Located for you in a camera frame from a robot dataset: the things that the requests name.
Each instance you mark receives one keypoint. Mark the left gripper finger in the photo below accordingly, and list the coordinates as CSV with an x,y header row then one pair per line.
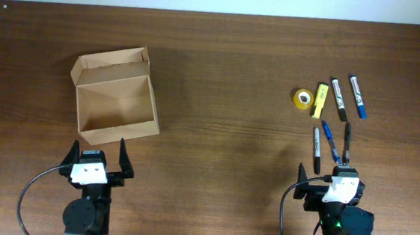
x,y
124,161
72,156

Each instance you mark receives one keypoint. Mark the blue ballpoint pen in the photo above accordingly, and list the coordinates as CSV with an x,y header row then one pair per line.
x,y
333,149

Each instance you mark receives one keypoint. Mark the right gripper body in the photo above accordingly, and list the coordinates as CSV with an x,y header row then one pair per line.
x,y
311,191

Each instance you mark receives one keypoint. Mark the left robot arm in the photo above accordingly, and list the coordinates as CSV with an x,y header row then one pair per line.
x,y
90,214

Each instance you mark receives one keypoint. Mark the black ballpoint pen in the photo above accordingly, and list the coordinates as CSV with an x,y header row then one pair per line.
x,y
347,140

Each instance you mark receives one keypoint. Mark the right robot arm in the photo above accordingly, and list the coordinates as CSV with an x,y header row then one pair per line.
x,y
347,221

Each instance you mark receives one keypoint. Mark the black whiteboard marker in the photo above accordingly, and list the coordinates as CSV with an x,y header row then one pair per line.
x,y
339,100

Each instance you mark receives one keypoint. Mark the blue whiteboard marker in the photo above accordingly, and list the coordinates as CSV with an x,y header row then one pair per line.
x,y
358,97

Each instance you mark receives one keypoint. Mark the black sharpie marker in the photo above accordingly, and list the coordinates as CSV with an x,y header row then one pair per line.
x,y
317,156

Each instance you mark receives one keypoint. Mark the yellow tape roll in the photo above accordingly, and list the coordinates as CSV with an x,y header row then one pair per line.
x,y
303,99

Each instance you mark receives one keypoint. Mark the yellow highlighter marker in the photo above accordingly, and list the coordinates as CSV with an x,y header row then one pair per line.
x,y
320,99

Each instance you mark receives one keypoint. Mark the cardboard box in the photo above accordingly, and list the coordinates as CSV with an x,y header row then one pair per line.
x,y
114,95

